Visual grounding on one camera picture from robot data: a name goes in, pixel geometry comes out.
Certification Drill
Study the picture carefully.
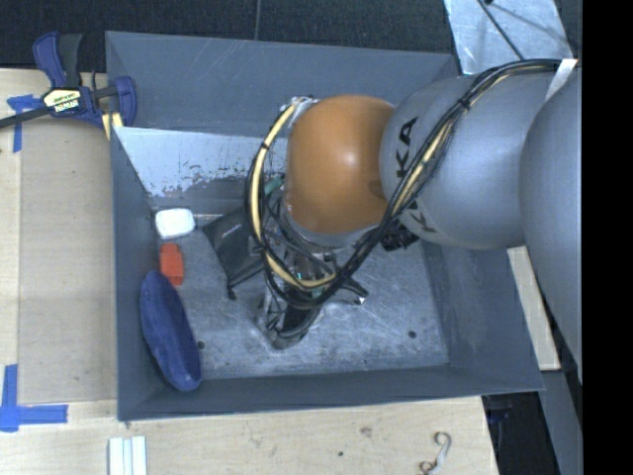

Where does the white rounded block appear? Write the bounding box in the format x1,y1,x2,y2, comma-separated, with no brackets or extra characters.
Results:
154,207,197,240

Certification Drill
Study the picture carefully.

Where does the black flat pouch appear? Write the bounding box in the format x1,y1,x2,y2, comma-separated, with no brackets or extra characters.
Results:
201,207,266,301

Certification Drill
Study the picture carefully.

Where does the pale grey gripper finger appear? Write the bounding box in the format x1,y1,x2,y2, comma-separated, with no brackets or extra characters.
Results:
270,308,318,351
255,292,279,336

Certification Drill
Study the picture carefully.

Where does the orange-red small block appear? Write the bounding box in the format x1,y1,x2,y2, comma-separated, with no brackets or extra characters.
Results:
158,242,186,287

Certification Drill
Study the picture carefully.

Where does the grey metal bin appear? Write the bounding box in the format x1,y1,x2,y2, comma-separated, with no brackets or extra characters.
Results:
104,30,546,423

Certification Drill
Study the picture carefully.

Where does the blue oval cloth pad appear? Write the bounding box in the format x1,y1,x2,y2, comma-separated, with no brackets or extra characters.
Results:
138,270,204,393

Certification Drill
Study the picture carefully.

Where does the pale wood board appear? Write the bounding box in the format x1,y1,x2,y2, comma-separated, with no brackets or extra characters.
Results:
16,114,120,407

